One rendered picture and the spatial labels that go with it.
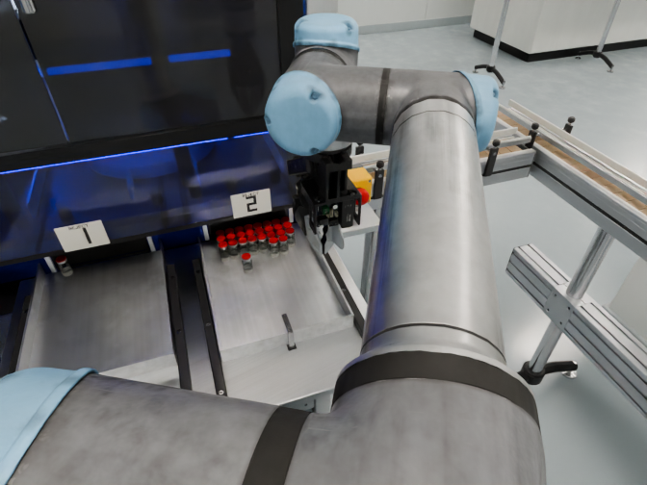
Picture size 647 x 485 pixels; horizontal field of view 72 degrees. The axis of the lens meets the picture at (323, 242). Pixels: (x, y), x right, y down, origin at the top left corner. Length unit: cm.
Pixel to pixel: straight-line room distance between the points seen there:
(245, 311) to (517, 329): 151
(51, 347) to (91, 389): 80
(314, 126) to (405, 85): 9
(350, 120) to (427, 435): 33
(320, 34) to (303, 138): 13
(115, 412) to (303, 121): 31
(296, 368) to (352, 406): 65
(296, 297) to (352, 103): 58
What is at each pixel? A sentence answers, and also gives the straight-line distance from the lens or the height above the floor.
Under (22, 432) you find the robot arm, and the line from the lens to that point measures 20.
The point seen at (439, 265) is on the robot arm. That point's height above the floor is 142.
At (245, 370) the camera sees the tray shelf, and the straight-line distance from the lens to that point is 85.
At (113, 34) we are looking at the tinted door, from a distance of 84.
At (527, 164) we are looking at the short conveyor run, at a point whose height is 89.
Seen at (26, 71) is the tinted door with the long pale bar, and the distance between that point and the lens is 87.
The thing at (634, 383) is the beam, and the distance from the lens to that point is 153.
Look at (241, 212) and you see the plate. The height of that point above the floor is 100.
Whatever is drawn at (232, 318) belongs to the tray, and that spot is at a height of 88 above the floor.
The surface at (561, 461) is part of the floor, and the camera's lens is 191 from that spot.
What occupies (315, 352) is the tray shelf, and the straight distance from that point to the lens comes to 86.
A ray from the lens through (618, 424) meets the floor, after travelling 209.
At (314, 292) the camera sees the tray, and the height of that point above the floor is 88.
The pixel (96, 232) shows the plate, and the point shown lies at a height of 102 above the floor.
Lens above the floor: 158
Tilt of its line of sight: 40 degrees down
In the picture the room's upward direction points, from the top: straight up
